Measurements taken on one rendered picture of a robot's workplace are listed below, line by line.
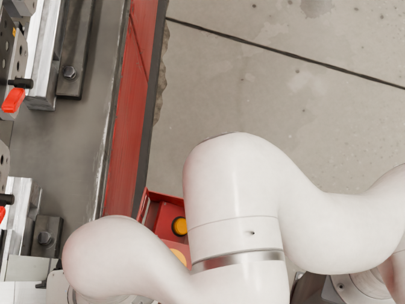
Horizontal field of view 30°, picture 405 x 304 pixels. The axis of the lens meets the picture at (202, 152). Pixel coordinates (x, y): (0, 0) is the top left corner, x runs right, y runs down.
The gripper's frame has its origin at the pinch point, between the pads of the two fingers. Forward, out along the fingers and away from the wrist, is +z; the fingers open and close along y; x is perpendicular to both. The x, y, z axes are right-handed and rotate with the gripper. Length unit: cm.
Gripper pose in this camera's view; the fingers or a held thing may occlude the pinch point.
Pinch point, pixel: (46, 302)
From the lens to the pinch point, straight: 145.7
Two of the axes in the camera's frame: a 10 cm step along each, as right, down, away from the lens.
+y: 0.1, 9.6, -2.7
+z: -6.2, 2.2, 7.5
